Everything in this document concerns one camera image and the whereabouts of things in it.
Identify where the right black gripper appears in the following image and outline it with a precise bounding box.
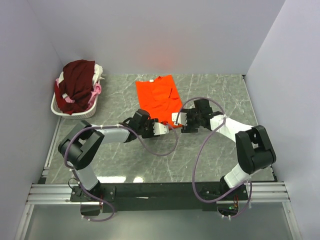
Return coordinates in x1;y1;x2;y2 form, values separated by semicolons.
180;108;202;134

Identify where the aluminium rail frame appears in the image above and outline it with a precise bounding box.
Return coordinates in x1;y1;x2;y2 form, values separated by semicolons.
21;128;301;240

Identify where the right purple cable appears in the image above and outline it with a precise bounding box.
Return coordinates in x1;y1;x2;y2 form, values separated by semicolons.
172;96;253;220

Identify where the white laundry basket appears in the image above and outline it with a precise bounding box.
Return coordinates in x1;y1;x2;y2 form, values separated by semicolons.
50;79;101;120

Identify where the dark red t-shirt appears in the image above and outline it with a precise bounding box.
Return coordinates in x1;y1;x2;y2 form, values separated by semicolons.
54;59;95;115

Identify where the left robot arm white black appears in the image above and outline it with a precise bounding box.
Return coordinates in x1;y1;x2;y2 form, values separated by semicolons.
58;109;159;201

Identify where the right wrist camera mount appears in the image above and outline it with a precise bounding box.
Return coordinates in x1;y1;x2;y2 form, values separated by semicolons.
171;112;188;126

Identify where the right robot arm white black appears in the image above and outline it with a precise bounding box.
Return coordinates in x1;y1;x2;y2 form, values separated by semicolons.
171;97;277;200

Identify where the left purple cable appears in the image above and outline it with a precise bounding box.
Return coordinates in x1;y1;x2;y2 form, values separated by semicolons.
64;121;179;223

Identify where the white garment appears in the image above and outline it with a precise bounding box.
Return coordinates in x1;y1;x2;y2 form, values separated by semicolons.
55;63;103;86

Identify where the black base beam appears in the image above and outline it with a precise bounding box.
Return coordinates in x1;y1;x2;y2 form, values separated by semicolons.
69;181;252;216

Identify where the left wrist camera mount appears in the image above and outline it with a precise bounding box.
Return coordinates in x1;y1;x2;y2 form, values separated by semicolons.
153;122;169;136

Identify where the orange t-shirt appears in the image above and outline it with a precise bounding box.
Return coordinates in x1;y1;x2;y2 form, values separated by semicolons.
135;75;183;128

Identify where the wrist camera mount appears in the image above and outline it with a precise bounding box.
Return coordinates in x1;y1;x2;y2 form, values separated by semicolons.
171;112;188;126
153;122;169;136

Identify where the purple cable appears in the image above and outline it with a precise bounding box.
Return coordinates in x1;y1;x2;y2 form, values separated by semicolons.
172;96;253;220
64;121;179;223

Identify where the pink garment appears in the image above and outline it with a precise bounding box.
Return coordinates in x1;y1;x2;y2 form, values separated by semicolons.
55;82;102;109

